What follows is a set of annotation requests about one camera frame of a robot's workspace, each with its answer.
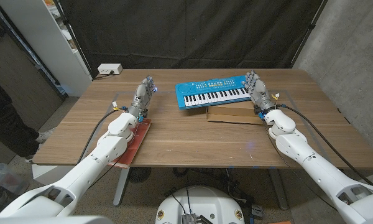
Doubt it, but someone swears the red notebook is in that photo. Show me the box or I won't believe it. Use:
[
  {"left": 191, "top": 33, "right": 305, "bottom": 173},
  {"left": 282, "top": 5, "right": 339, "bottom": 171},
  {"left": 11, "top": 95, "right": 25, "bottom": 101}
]
[{"left": 108, "top": 118, "right": 152, "bottom": 169}]

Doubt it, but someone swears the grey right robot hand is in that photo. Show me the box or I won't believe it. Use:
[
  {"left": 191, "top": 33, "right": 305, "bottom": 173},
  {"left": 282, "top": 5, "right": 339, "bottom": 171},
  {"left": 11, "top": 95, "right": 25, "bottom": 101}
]
[{"left": 242, "top": 70, "right": 276, "bottom": 114}]

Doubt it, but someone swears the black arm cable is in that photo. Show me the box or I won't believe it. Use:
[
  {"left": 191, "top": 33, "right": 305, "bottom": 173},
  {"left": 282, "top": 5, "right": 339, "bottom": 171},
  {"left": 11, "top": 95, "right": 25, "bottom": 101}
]
[
  {"left": 77, "top": 107, "right": 128, "bottom": 164},
  {"left": 279, "top": 104, "right": 373, "bottom": 187}
]

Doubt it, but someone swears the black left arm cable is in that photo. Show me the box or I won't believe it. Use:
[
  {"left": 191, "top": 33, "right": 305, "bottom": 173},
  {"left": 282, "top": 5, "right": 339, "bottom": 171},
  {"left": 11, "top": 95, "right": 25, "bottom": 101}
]
[{"left": 77, "top": 107, "right": 128, "bottom": 164}]

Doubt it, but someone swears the grey table leg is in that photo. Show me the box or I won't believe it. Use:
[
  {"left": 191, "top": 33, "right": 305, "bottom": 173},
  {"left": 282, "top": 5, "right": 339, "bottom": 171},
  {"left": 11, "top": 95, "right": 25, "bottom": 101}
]
[
  {"left": 268, "top": 167, "right": 289, "bottom": 211},
  {"left": 113, "top": 167, "right": 131, "bottom": 207}
]

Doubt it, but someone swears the clear plastic storage bin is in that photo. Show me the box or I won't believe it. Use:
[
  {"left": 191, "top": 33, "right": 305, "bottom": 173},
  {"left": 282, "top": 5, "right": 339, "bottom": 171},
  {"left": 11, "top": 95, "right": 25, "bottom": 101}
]
[{"left": 0, "top": 161, "right": 29, "bottom": 212}]

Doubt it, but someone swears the black round fan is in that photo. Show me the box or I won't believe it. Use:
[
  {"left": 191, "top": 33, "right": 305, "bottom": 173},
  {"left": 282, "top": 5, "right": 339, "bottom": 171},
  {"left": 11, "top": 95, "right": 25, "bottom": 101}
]
[{"left": 127, "top": 167, "right": 152, "bottom": 184}]

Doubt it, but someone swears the white cabinet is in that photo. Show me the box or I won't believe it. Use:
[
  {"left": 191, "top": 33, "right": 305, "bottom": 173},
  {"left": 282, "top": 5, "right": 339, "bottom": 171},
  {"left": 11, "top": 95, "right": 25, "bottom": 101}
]
[{"left": 0, "top": 0, "right": 93, "bottom": 97}]

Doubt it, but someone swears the person in black trousers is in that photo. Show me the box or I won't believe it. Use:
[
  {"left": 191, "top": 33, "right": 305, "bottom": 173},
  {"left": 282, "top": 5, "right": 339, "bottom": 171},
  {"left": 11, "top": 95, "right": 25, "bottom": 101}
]
[{"left": 0, "top": 67, "right": 40, "bottom": 158}]

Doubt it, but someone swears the white sneaker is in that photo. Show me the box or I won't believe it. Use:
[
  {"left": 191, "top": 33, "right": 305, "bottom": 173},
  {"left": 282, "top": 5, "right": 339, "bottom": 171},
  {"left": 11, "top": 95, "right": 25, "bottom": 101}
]
[{"left": 24, "top": 129, "right": 55, "bottom": 164}]

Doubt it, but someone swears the white power socket box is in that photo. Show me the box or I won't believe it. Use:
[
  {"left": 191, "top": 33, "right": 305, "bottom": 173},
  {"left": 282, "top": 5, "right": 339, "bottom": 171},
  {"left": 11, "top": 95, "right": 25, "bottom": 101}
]
[{"left": 97, "top": 63, "right": 123, "bottom": 75}]

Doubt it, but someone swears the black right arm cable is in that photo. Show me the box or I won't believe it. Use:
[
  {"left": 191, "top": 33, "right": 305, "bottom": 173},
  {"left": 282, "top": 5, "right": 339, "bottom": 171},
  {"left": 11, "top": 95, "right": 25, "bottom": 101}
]
[{"left": 279, "top": 104, "right": 373, "bottom": 187}]

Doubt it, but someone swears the flat cardboard box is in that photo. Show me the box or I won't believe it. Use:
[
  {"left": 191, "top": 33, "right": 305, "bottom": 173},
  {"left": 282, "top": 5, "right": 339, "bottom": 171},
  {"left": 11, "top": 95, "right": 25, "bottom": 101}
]
[{"left": 206, "top": 101, "right": 265, "bottom": 125}]

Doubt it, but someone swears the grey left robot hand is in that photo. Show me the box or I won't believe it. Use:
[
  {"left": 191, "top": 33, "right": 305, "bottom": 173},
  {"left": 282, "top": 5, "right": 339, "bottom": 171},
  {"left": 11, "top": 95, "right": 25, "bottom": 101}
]
[{"left": 127, "top": 75, "right": 158, "bottom": 121}]

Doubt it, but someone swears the blue toy piano keyboard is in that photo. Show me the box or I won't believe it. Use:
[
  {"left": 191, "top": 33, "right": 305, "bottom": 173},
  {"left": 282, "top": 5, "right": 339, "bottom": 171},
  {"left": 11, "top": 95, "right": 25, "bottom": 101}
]
[{"left": 175, "top": 74, "right": 252, "bottom": 110}]

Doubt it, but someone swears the black backdrop curtain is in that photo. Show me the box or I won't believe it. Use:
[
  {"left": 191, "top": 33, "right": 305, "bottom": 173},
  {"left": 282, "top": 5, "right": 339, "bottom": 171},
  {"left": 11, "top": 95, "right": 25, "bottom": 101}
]
[{"left": 58, "top": 0, "right": 326, "bottom": 74}]

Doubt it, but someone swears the white robot torso base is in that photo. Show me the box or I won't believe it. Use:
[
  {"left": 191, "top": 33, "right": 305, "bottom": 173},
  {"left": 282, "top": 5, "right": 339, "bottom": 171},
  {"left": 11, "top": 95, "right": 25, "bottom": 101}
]
[{"left": 155, "top": 185, "right": 246, "bottom": 224}]

